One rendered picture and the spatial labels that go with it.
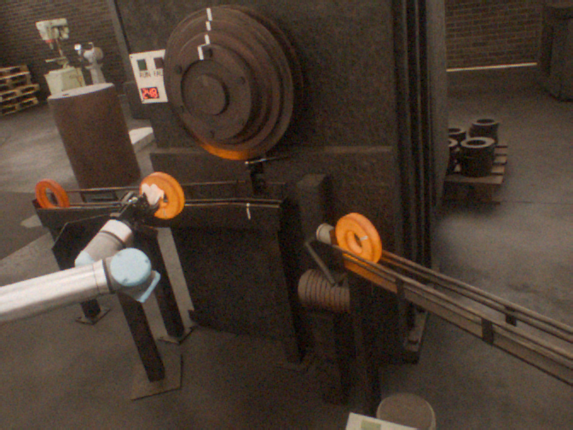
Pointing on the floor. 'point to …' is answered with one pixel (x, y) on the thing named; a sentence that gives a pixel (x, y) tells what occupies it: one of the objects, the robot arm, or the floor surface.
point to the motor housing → (329, 331)
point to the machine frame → (312, 160)
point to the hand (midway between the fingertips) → (160, 190)
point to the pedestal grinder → (93, 63)
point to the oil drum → (95, 136)
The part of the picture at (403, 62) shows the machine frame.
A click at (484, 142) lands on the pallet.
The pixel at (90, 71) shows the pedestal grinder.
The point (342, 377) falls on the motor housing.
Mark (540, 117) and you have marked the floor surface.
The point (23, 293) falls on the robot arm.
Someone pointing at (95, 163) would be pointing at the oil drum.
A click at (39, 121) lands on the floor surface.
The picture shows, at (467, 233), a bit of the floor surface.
